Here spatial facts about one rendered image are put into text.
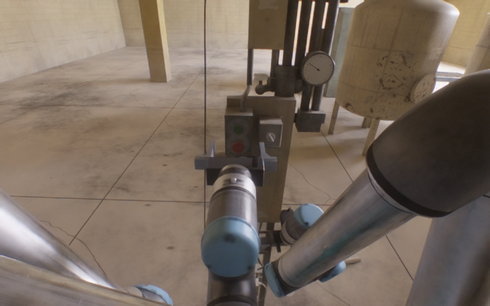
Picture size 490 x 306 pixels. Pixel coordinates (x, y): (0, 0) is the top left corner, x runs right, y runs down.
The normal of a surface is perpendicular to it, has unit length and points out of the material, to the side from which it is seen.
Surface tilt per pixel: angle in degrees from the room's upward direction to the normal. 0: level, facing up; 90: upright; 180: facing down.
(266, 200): 90
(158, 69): 90
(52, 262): 67
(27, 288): 32
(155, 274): 0
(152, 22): 90
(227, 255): 85
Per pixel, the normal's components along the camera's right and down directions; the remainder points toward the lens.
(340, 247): -0.53, 0.58
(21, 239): 0.91, -0.22
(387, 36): -0.58, 0.40
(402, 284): 0.03, -0.86
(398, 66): -0.31, 0.47
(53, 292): 0.55, -0.74
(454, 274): -0.78, 0.26
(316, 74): 0.00, 0.50
